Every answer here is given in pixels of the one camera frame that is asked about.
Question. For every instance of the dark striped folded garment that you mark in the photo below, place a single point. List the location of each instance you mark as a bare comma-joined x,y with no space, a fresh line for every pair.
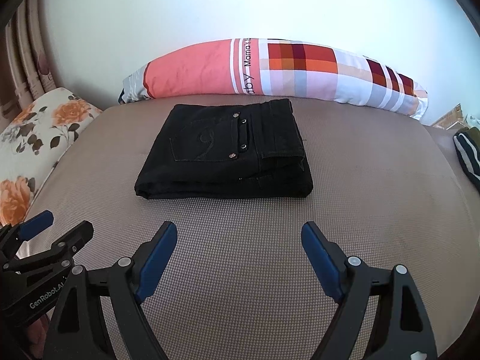
466,142

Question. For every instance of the beige woven bed mat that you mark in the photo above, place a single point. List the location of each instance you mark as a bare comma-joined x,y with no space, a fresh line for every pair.
239,285

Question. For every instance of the black pants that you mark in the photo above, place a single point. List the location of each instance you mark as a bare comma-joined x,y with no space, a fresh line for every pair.
238,151

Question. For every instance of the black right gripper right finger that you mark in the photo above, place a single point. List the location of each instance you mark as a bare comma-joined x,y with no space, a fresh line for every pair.
401,327

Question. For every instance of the pink beige curtain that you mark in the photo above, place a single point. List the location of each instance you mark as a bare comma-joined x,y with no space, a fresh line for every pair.
25,70

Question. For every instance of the orange floral white pillow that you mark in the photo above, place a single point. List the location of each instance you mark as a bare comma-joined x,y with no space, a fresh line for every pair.
34,142

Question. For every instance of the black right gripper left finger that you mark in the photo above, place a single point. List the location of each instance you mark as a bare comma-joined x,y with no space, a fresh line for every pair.
78,329

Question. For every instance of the pink striped long pillow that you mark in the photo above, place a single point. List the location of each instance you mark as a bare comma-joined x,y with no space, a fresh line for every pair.
275,67

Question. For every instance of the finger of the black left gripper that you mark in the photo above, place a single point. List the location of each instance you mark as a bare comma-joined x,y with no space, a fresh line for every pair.
13,236
63,250

